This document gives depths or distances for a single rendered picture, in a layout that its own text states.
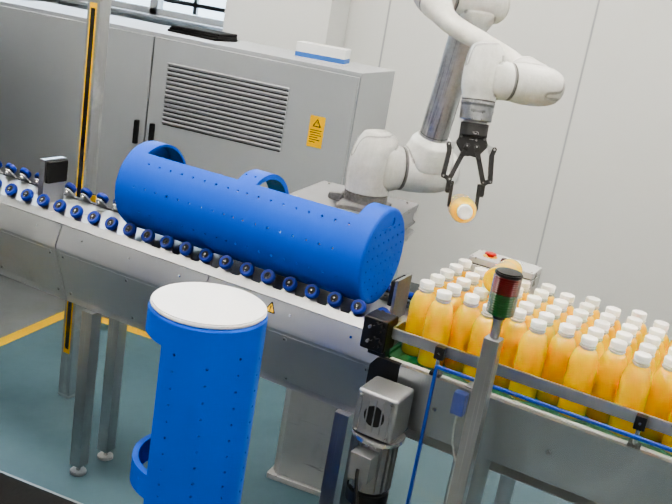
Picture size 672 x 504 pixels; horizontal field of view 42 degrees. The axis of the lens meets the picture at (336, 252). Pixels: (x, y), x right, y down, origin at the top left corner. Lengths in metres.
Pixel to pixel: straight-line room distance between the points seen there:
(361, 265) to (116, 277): 0.89
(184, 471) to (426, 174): 1.41
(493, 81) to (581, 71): 2.71
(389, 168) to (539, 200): 2.25
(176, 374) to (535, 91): 1.18
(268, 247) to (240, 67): 1.85
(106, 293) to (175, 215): 0.44
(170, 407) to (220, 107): 2.42
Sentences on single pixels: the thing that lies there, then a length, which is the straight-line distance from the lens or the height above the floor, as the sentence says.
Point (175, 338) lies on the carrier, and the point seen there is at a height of 0.99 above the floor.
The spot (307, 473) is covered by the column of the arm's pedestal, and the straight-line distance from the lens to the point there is 3.36.
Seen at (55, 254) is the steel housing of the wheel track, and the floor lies 0.80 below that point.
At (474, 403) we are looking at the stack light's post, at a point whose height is 0.94.
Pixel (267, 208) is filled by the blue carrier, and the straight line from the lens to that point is 2.51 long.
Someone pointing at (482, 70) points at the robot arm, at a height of 1.65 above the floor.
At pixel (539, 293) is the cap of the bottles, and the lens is 2.43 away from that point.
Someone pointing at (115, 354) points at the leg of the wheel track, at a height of 0.43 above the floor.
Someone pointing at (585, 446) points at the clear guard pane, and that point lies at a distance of 2.15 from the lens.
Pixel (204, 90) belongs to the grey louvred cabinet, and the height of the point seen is 1.22.
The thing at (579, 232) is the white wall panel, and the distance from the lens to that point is 5.16.
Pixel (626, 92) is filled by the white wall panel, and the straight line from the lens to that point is 5.04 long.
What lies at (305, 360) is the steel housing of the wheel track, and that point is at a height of 0.76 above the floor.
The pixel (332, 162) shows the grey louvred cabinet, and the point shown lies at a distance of 4.07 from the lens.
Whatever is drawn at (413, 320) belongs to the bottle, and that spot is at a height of 1.00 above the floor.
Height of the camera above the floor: 1.79
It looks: 17 degrees down
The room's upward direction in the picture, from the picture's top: 10 degrees clockwise
